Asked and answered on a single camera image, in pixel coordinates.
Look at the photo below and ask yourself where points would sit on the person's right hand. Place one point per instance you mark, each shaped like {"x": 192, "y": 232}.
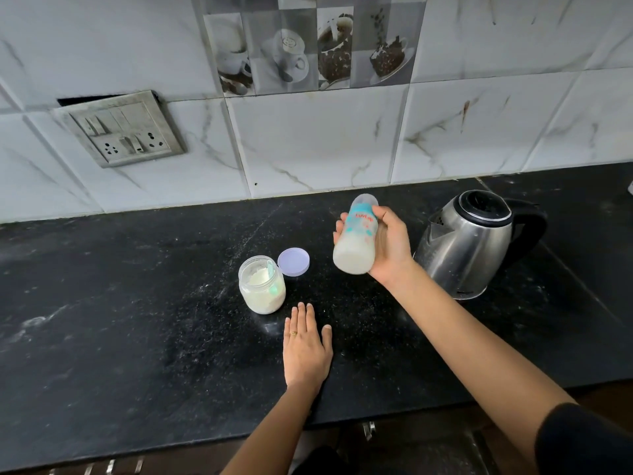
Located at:
{"x": 393, "y": 247}

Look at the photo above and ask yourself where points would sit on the person's left hand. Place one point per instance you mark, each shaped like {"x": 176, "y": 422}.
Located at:
{"x": 306, "y": 356}

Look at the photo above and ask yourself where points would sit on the clear printed baby bottle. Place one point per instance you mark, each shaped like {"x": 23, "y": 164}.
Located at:
{"x": 353, "y": 247}

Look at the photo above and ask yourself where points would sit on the blue bottle collar with nipple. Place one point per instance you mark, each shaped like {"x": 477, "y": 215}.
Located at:
{"x": 362, "y": 208}

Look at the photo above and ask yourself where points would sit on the clear bottle cap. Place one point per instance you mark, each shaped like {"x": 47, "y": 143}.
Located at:
{"x": 365, "y": 198}

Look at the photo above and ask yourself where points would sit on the steel electric kettle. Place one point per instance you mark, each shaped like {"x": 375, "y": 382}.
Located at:
{"x": 467, "y": 252}

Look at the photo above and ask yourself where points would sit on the clear milk powder jar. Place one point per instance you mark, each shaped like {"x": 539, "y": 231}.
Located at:
{"x": 262, "y": 294}

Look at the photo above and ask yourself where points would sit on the blue measuring spoon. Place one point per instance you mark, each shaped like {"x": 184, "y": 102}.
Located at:
{"x": 272, "y": 269}

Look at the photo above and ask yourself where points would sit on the lilac round jar lid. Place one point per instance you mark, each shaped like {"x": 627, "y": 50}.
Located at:
{"x": 294, "y": 262}

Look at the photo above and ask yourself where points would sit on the person's left forearm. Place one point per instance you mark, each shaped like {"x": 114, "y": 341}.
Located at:
{"x": 272, "y": 435}

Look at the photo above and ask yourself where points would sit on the person's right forearm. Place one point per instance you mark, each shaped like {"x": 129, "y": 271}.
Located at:
{"x": 479, "y": 356}

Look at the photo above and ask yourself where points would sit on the black trousers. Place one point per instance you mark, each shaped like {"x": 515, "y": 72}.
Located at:
{"x": 316, "y": 465}

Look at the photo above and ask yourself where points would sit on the dark wooden base cabinet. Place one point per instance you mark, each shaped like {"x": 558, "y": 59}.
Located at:
{"x": 148, "y": 462}

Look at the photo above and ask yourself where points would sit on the black shirt sleeve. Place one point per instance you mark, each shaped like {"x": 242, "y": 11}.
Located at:
{"x": 583, "y": 440}

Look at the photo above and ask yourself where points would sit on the grey wall switch socket panel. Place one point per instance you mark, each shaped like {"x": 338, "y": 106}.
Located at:
{"x": 121, "y": 131}

